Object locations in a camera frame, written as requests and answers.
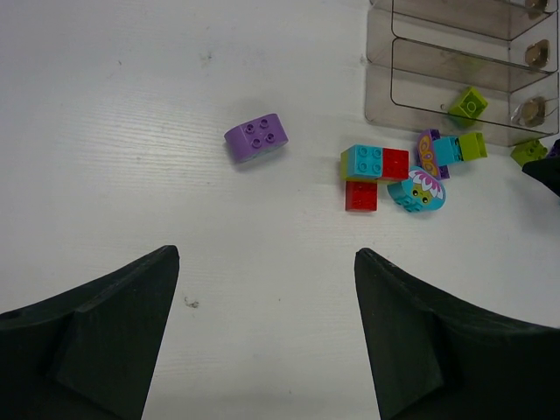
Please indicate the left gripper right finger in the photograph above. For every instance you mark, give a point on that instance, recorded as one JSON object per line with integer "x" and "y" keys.
{"x": 436, "y": 356}

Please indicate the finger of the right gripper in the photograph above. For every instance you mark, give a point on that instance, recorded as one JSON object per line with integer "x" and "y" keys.
{"x": 546, "y": 171}

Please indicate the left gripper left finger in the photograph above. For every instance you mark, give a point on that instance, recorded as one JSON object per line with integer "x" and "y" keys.
{"x": 89, "y": 352}

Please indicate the green wide lego brick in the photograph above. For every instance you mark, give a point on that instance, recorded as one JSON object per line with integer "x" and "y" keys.
{"x": 529, "y": 151}

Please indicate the green small lego brick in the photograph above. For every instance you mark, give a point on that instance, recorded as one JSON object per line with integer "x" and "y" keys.
{"x": 467, "y": 108}

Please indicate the blue oval flower lego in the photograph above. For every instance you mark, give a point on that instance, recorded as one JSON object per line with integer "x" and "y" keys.
{"x": 419, "y": 192}

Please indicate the purple rounded lego brick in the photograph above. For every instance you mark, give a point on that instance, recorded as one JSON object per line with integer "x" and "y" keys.
{"x": 254, "y": 138}

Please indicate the green lego brick center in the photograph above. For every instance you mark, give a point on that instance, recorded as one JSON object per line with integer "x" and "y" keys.
{"x": 472, "y": 146}

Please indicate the blue lego brick center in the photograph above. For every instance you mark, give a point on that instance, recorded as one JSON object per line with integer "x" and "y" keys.
{"x": 447, "y": 151}

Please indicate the purple butterfly lego piece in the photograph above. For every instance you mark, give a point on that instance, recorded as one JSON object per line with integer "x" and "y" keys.
{"x": 426, "y": 156}

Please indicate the clear bin nearest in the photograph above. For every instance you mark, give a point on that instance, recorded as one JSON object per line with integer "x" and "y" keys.
{"x": 410, "y": 85}

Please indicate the red lego brick upper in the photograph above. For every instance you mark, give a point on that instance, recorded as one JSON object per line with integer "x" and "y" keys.
{"x": 395, "y": 165}

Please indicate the red lego brick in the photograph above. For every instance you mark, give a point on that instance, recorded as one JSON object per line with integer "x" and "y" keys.
{"x": 361, "y": 196}
{"x": 395, "y": 165}

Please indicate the red lego brick lower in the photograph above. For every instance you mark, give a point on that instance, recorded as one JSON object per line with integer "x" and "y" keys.
{"x": 361, "y": 196}

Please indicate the blue green lego brick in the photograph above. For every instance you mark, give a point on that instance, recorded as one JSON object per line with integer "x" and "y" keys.
{"x": 361, "y": 163}

